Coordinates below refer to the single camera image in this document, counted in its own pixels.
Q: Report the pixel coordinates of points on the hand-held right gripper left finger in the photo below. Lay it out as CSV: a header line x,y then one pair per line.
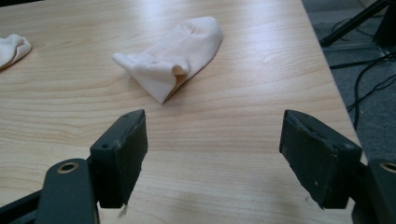
x,y
120,161

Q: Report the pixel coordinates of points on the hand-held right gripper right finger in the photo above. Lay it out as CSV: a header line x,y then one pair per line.
x,y
314,158

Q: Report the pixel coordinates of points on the black metal stand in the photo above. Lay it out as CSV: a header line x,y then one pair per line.
x,y
355,21

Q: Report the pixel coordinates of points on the white sock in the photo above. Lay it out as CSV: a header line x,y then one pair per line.
x,y
11,49
174,59

